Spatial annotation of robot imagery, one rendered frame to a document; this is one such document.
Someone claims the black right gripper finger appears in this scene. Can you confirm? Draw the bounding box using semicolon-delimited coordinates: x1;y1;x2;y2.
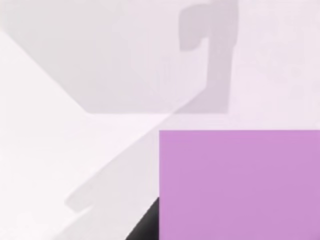
124;196;160;240

